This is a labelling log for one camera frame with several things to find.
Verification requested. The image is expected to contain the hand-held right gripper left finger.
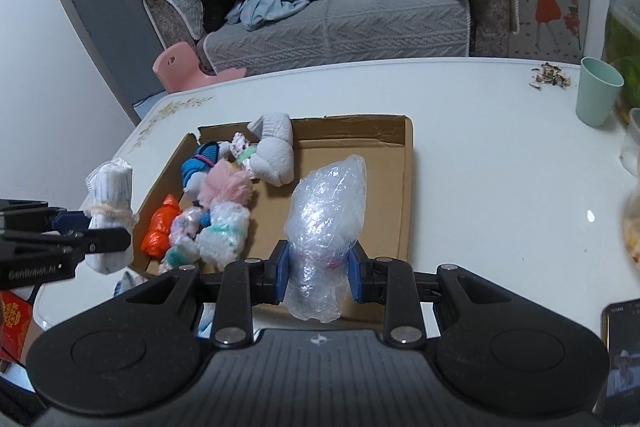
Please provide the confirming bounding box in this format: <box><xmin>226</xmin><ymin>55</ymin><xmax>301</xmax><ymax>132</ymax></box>
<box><xmin>125</xmin><ymin>239</ymin><xmax>292</xmax><ymax>349</ymax></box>

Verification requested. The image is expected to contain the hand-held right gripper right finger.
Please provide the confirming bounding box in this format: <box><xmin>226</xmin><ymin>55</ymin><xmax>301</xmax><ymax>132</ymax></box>
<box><xmin>349</xmin><ymin>241</ymin><xmax>516</xmax><ymax>349</ymax></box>

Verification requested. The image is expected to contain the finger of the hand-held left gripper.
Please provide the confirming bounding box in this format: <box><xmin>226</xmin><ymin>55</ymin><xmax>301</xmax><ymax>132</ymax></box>
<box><xmin>0</xmin><ymin>200</ymin><xmax>92</xmax><ymax>233</ymax></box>
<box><xmin>0</xmin><ymin>227</ymin><xmax>133</xmax><ymax>261</ymax></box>

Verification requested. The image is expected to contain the white banded sock bundle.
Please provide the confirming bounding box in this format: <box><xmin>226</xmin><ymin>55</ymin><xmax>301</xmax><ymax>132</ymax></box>
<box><xmin>84</xmin><ymin>158</ymin><xmax>140</xmax><ymax>277</ymax></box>

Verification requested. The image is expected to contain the clear plastic bundle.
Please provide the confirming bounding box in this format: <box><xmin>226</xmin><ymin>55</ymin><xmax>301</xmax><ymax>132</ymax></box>
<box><xmin>284</xmin><ymin>154</ymin><xmax>367</xmax><ymax>324</ymax></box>

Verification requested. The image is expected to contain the cardboard box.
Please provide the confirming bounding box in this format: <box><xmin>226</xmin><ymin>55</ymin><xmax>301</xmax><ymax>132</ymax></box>
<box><xmin>131</xmin><ymin>114</ymin><xmax>415</xmax><ymax>324</ymax></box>

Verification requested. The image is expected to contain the blue striped sock bundle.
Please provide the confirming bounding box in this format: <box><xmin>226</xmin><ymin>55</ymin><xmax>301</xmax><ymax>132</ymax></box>
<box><xmin>180</xmin><ymin>143</ymin><xmax>232</xmax><ymax>198</ymax></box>

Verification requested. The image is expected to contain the red packet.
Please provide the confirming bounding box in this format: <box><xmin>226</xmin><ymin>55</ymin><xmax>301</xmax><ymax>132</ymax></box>
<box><xmin>0</xmin><ymin>289</ymin><xmax>36</xmax><ymax>363</ymax></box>

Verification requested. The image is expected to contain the white blue sock bundle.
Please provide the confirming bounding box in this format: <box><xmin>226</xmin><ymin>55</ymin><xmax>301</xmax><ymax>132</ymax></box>
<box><xmin>115</xmin><ymin>270</ymin><xmax>148</xmax><ymax>299</ymax></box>
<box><xmin>192</xmin><ymin>302</ymin><xmax>218</xmax><ymax>338</ymax></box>

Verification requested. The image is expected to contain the orange plastic bag bundle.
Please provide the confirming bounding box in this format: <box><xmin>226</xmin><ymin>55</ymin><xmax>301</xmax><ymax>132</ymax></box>
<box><xmin>141</xmin><ymin>194</ymin><xmax>182</xmax><ymax>258</ymax></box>

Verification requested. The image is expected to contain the white teal fuzzy sock bundle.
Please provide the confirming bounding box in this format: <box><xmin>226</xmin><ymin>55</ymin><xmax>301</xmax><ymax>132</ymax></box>
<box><xmin>197</xmin><ymin>199</ymin><xmax>251</xmax><ymax>265</ymax></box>
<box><xmin>160</xmin><ymin>238</ymin><xmax>201</xmax><ymax>272</ymax></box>

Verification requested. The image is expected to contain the pastel patterned sock bundle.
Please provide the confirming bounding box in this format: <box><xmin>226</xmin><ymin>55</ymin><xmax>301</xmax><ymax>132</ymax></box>
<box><xmin>169</xmin><ymin>205</ymin><xmax>211</xmax><ymax>253</ymax></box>

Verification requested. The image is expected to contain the pink fluffy sock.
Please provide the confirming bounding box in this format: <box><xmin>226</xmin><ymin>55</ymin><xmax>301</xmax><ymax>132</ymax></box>
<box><xmin>199</xmin><ymin>159</ymin><xmax>255</xmax><ymax>210</ymax></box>

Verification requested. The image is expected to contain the grey white sock bundle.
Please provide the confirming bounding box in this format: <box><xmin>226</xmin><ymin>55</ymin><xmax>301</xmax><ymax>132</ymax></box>
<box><xmin>246</xmin><ymin>112</ymin><xmax>295</xmax><ymax>186</ymax></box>

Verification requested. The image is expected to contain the pink plastic stool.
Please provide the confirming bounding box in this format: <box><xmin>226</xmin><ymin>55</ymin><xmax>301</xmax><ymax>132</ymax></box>
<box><xmin>152</xmin><ymin>42</ymin><xmax>248</xmax><ymax>94</ymax></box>

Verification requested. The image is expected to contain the grey door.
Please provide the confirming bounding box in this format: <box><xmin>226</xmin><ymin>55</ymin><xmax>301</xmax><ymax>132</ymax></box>
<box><xmin>27</xmin><ymin>0</ymin><xmax>166</xmax><ymax>125</ymax></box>

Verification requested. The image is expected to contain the pile of seed shells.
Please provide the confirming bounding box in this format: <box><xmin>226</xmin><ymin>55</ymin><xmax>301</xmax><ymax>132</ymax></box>
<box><xmin>527</xmin><ymin>62</ymin><xmax>572</xmax><ymax>90</ymax></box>

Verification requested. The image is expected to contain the black smartphone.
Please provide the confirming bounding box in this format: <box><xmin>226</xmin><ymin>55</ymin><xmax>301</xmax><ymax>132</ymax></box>
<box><xmin>600</xmin><ymin>299</ymin><xmax>640</xmax><ymax>425</ymax></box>

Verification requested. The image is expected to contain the food container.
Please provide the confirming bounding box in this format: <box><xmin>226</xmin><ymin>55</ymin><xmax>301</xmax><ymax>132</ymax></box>
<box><xmin>621</xmin><ymin>192</ymin><xmax>640</xmax><ymax>268</ymax></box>

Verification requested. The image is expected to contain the green cup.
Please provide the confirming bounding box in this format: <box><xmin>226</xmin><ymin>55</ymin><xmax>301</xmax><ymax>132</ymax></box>
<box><xmin>575</xmin><ymin>57</ymin><xmax>626</xmax><ymax>128</ymax></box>

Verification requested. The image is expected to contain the clear glass container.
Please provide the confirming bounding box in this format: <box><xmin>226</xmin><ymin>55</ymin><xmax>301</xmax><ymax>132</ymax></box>
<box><xmin>619</xmin><ymin>107</ymin><xmax>640</xmax><ymax>178</ymax></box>

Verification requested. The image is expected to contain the glass jar with green plant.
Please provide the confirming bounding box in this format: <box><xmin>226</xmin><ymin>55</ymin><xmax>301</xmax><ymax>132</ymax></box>
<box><xmin>602</xmin><ymin>0</ymin><xmax>640</xmax><ymax>112</ymax></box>

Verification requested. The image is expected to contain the black floor cable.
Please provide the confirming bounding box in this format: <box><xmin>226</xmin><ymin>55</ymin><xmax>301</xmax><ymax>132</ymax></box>
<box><xmin>131</xmin><ymin>93</ymin><xmax>168</xmax><ymax>108</ymax></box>

